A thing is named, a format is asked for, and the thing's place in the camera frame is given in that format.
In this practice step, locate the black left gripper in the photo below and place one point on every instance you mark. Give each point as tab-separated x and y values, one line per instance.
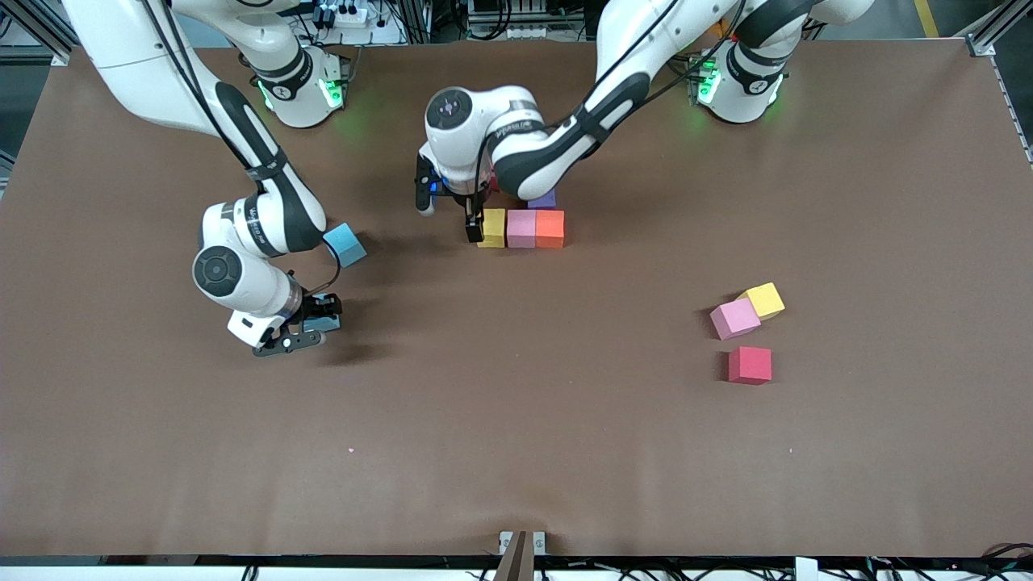
470	211

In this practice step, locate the silver metal bracket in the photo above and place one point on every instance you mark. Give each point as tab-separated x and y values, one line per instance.
540	539

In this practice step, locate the white power strip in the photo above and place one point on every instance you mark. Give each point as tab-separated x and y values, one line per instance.
351	14

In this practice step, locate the yellow foam cube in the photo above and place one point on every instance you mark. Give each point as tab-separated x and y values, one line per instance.
492	227
767	299

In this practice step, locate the cyan foam cube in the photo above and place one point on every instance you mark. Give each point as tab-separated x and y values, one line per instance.
345	244
327	325

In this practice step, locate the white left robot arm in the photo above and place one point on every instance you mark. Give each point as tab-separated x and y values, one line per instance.
565	145

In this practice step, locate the white tag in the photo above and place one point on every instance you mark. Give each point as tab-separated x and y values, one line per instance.
805	569

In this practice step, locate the purple foam cube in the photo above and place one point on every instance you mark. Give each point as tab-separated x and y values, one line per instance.
545	199

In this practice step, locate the orange foam cube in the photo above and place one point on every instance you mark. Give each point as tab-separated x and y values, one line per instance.
549	229

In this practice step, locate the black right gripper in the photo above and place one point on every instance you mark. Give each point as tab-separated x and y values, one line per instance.
317	307

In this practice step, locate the pink foam cube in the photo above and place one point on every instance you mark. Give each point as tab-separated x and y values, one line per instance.
735	319
521	228

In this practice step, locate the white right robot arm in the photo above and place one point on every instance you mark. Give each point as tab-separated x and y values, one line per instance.
161	73

